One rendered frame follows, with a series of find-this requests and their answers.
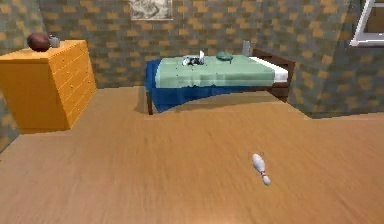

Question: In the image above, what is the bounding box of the green bowl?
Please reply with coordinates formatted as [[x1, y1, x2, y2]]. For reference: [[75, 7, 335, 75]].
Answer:
[[215, 51, 234, 63]]

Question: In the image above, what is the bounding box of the orange chest of drawers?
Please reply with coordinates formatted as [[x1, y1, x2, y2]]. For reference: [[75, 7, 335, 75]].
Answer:
[[0, 39, 98, 135]]

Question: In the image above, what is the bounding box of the grey mug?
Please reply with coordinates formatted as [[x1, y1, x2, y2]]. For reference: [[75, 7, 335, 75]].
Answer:
[[48, 34, 61, 48]]

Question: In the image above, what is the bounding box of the white framed window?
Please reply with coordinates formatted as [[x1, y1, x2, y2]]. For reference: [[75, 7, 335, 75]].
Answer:
[[349, 0, 384, 48]]

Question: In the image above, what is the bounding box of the black and white laptop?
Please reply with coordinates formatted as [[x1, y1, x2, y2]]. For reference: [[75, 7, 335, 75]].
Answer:
[[181, 49, 206, 67]]

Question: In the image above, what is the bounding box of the brown ball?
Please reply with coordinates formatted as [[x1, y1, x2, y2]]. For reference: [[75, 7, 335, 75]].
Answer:
[[26, 31, 52, 53]]

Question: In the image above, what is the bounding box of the bed with green blanket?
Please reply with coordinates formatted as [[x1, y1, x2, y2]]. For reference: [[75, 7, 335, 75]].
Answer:
[[144, 47, 297, 116]]

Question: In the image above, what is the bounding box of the framed grey picture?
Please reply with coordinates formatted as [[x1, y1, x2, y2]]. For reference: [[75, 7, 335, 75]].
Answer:
[[129, 0, 174, 22]]

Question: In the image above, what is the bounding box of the white bowling pin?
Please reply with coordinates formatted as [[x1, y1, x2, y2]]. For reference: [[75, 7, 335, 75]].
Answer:
[[251, 153, 272, 187]]

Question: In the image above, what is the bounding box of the grey pillow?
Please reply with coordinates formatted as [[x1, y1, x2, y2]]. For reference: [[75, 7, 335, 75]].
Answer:
[[241, 40, 252, 57]]

